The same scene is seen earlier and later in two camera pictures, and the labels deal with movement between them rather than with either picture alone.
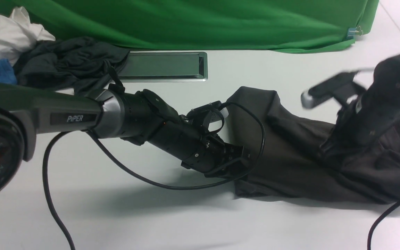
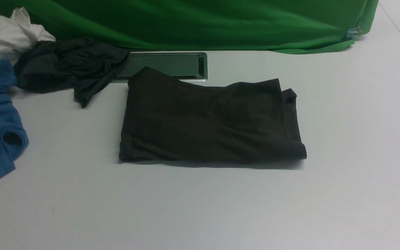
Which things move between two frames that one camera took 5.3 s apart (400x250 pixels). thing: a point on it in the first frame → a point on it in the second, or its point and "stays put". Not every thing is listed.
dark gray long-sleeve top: [285, 160] → [166, 118]
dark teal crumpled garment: [78, 64] stays put
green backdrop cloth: [315, 26] stays put
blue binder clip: [352, 31] stays put
